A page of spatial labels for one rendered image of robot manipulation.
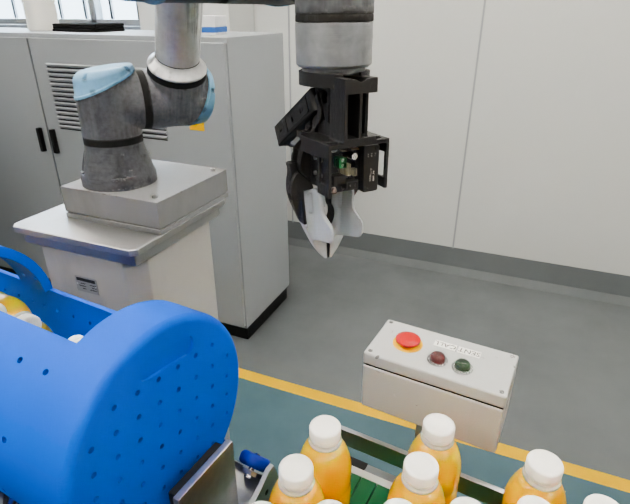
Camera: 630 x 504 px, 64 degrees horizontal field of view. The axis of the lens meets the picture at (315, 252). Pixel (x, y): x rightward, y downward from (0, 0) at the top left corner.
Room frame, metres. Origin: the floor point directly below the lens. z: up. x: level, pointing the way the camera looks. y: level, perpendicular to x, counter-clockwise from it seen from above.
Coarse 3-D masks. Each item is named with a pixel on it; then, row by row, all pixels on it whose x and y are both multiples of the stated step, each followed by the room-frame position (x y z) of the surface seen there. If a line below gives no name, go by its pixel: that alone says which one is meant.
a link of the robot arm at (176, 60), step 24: (168, 24) 1.00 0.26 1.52; (192, 24) 1.01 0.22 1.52; (168, 48) 1.01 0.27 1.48; (192, 48) 1.03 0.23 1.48; (144, 72) 1.06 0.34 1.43; (168, 72) 1.03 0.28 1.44; (192, 72) 1.04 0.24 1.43; (168, 96) 1.04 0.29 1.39; (192, 96) 1.05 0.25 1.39; (168, 120) 1.05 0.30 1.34; (192, 120) 1.08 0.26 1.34
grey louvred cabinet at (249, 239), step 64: (0, 64) 2.64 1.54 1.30; (64, 64) 2.47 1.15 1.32; (256, 64) 2.36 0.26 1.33; (0, 128) 2.69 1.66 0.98; (64, 128) 2.50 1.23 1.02; (192, 128) 2.21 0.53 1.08; (256, 128) 2.33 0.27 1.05; (0, 192) 2.74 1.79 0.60; (256, 192) 2.31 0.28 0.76; (256, 256) 2.27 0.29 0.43; (256, 320) 2.26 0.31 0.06
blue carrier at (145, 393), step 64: (0, 256) 0.71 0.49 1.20; (0, 320) 0.49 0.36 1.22; (64, 320) 0.75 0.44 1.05; (128, 320) 0.48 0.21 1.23; (192, 320) 0.51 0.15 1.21; (0, 384) 0.42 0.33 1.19; (64, 384) 0.40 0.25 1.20; (128, 384) 0.42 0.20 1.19; (192, 384) 0.50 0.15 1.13; (0, 448) 0.39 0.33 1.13; (64, 448) 0.36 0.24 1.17; (128, 448) 0.40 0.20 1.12; (192, 448) 0.48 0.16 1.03
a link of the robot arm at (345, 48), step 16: (304, 32) 0.51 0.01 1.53; (320, 32) 0.50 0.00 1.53; (336, 32) 0.50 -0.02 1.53; (352, 32) 0.50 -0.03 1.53; (368, 32) 0.51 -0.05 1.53; (304, 48) 0.51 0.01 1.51; (320, 48) 0.50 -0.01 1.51; (336, 48) 0.50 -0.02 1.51; (352, 48) 0.50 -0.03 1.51; (368, 48) 0.51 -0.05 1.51; (304, 64) 0.51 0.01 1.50; (320, 64) 0.50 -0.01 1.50; (336, 64) 0.50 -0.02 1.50; (352, 64) 0.50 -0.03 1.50; (368, 64) 0.51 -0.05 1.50
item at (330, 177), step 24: (360, 72) 0.51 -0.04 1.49; (336, 96) 0.49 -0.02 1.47; (360, 96) 0.49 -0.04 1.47; (312, 120) 0.54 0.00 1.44; (336, 120) 0.49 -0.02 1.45; (360, 120) 0.49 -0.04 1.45; (312, 144) 0.50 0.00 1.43; (336, 144) 0.48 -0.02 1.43; (360, 144) 0.49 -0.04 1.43; (384, 144) 0.51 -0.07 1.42; (312, 168) 0.52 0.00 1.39; (336, 168) 0.50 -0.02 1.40; (360, 168) 0.50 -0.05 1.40; (384, 168) 0.50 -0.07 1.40; (336, 192) 0.50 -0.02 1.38
